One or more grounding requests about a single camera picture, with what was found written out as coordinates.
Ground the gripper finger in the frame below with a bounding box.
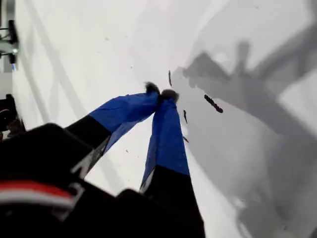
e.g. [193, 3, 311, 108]
[138, 88, 206, 238]
[64, 82, 161, 157]

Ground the small black box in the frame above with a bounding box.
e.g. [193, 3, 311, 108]
[7, 19, 19, 46]

